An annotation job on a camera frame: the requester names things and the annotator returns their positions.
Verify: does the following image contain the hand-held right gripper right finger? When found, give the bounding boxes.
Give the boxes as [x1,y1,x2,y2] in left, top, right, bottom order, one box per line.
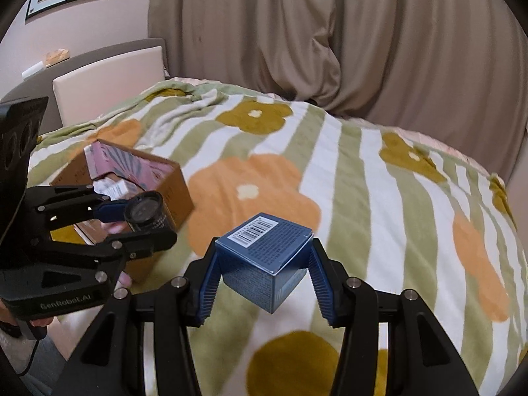
[307,239,481,396]

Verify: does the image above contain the cardboard box with pink print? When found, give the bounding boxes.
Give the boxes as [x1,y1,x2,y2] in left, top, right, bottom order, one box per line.
[49,139,194,283]

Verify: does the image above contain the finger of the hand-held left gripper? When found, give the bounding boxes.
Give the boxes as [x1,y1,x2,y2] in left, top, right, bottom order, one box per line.
[25,233,178,287]
[22,185,130,236]

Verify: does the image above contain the beige patterned box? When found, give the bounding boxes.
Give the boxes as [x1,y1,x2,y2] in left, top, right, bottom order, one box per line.
[45,49,71,67]

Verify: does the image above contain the black round jar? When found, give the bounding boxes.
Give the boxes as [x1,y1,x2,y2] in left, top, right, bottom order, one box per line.
[124,191,176,234]

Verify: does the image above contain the beige curtain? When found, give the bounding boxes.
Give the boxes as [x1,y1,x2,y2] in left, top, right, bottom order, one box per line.
[148,0,528,126]

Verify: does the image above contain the person's grey clothing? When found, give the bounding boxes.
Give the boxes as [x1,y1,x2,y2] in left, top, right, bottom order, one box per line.
[0,334,69,396]

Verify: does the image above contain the dark blue cube box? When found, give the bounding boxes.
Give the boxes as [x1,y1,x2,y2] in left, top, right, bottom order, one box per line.
[214,212,314,314]

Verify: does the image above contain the white headboard cushion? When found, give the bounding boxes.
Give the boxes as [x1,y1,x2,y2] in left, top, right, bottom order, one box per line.
[52,45,166,126]

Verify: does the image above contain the striped flower blanket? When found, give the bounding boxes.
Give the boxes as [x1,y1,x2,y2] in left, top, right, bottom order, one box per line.
[27,80,522,396]

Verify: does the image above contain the white and blue box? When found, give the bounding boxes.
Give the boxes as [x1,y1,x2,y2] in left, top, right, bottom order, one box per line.
[93,177,129,199]

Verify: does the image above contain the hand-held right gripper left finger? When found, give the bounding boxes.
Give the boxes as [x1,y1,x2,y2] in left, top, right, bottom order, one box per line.
[51,237,221,396]

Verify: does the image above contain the black cable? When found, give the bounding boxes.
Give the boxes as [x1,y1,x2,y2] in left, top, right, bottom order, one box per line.
[18,336,44,376]

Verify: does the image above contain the person's left hand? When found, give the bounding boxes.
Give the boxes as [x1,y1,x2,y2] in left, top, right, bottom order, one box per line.
[25,271,133,331]

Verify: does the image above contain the grey bed headboard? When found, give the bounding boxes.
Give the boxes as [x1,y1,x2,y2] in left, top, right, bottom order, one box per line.
[0,38,168,133]

